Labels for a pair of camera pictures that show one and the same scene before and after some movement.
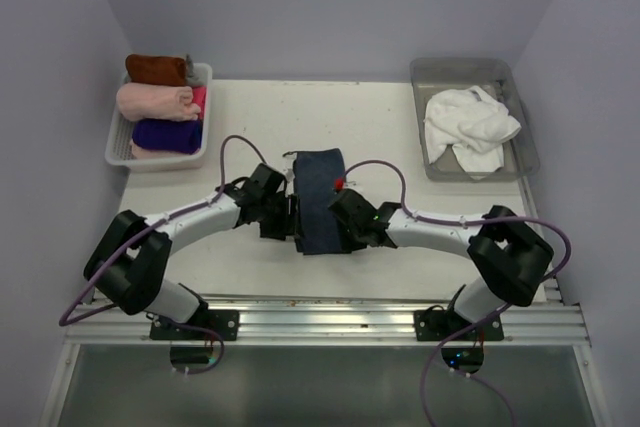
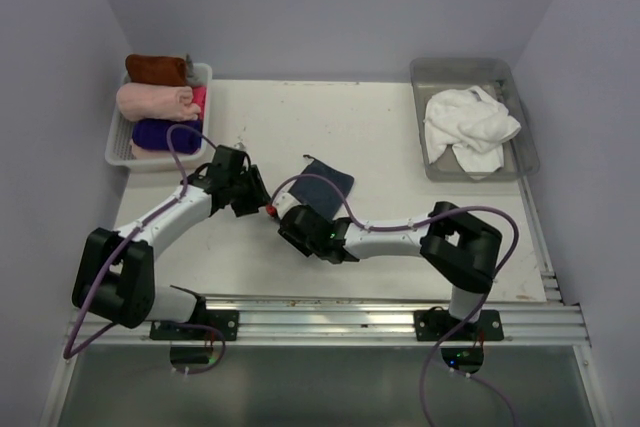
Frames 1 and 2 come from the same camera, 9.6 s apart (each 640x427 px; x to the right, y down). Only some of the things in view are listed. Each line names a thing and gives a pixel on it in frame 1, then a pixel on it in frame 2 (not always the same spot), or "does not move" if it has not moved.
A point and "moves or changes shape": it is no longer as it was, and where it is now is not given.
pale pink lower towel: (144, 153) does not move
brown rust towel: (155, 69) does not move
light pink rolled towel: (146, 101) does not move
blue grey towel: (318, 228) moves or changes shape
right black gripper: (350, 245) to (302, 247)
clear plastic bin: (520, 153) does not move
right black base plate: (441, 325) does not move
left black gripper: (288, 222) to (258, 195)
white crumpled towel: (473, 123) does not move
